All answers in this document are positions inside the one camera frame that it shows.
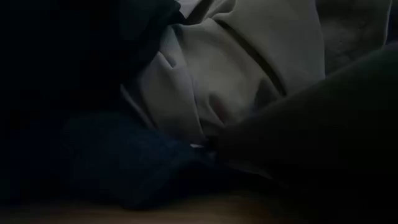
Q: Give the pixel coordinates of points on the dark olive-brown garment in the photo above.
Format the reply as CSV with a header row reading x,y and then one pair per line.
x,y
326,140

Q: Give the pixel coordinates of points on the dark grey garment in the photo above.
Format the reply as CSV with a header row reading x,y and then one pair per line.
x,y
351,34

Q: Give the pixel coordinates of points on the white textured cloth strip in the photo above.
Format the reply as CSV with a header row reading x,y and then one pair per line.
x,y
196,145

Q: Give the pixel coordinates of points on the black garment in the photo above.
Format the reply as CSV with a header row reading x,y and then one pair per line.
x,y
140,21

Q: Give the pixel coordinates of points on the light grey garment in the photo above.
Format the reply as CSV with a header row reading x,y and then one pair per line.
x,y
217,77

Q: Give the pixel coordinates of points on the navy blue garment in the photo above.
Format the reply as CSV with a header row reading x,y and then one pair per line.
x,y
124,161

